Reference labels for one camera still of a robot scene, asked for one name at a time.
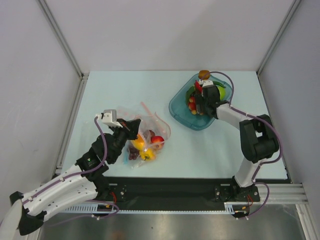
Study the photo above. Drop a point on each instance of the red chili pepper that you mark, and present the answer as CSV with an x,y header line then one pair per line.
x,y
198,87

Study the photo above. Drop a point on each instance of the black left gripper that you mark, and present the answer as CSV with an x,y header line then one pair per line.
x,y
130,127

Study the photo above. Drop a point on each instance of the teal plastic basket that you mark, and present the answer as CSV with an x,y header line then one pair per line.
x,y
178,106

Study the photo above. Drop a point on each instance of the yellow bell pepper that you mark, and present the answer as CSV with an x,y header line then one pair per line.
x,y
147,155

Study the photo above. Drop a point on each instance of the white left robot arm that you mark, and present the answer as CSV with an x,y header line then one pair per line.
x,y
83,181

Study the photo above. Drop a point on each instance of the purple grape bunch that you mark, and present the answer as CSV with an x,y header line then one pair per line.
x,y
133,153

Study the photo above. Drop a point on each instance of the aluminium frame rail right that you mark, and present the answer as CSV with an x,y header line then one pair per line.
x,y
278,36

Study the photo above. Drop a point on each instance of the green lime fruit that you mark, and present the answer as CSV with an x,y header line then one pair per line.
x,y
222,92

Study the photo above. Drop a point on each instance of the aluminium frame rail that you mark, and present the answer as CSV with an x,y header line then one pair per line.
x,y
278,36
76,78

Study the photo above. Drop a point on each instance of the dark purple passion fruit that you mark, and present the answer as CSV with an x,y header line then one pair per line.
x,y
148,134

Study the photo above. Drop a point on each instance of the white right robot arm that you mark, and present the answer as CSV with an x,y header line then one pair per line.
x,y
258,138

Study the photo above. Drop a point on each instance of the yellow-orange mango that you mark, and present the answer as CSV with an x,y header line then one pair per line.
x,y
139,143

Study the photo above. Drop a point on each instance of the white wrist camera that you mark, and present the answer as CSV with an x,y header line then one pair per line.
x,y
109,117
205,83

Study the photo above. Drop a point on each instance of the red strawberry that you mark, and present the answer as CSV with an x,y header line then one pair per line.
x,y
157,139

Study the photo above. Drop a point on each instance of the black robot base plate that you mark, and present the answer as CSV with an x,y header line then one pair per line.
x,y
174,194

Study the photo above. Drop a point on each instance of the green chili pepper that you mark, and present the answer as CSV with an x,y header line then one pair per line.
x,y
219,84

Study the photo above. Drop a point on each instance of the white slotted cable duct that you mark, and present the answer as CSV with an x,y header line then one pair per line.
x,y
91,208

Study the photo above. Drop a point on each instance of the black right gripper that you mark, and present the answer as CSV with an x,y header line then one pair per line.
x,y
203,97

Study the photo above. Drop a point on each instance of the clear bag, blue zipper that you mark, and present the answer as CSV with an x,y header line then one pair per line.
x,y
125,158

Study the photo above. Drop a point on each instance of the clear bag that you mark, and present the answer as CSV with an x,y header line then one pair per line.
x,y
125,158
149,121

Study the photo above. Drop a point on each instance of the red-yellow lychee cluster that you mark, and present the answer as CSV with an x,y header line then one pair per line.
x,y
193,106

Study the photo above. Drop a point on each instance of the aluminium frame rail left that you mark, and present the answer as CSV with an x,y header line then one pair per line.
x,y
76,78

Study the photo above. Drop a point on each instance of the brown kiwi fruit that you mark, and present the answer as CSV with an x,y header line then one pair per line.
x,y
204,74

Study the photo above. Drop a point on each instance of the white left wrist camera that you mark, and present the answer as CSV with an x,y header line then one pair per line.
x,y
109,117

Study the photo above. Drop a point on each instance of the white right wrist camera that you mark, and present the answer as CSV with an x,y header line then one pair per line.
x,y
205,83

